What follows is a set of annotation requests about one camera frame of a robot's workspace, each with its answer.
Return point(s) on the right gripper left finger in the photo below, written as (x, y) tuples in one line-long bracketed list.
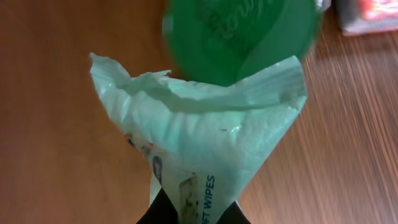
[(161, 211)]

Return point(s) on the green lid jar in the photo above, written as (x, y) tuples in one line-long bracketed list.
[(224, 41)]

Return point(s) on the light green tissue packet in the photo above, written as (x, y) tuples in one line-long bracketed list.
[(204, 143)]

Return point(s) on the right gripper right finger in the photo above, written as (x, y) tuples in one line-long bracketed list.
[(234, 215)]

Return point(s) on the red small box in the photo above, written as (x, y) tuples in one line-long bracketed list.
[(357, 17)]

